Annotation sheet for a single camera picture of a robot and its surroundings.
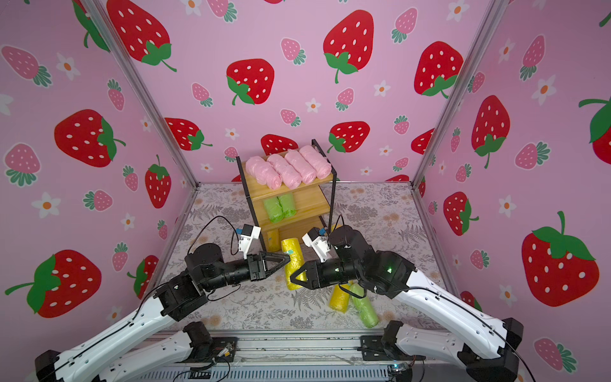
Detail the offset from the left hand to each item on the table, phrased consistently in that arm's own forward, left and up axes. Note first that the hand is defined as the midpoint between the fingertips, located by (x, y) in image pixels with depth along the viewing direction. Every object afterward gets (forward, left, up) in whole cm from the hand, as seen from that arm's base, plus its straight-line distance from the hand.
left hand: (287, 262), depth 60 cm
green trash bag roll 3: (-4, -25, -29) cm, 38 cm away
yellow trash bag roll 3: (0, -15, -27) cm, 31 cm away
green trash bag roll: (+25, +8, -9) cm, 28 cm away
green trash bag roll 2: (+28, +3, -9) cm, 30 cm away
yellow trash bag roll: (+22, +10, -25) cm, 35 cm away
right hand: (-3, -2, -2) cm, 4 cm away
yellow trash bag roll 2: (+3, -1, +2) cm, 4 cm away
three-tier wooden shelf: (+32, -6, -14) cm, 35 cm away
